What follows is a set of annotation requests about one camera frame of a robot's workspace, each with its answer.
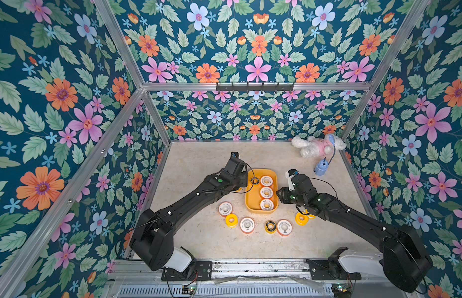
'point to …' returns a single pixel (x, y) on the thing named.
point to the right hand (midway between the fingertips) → (278, 191)
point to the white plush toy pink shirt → (313, 148)
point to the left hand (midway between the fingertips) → (244, 174)
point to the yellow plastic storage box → (262, 172)
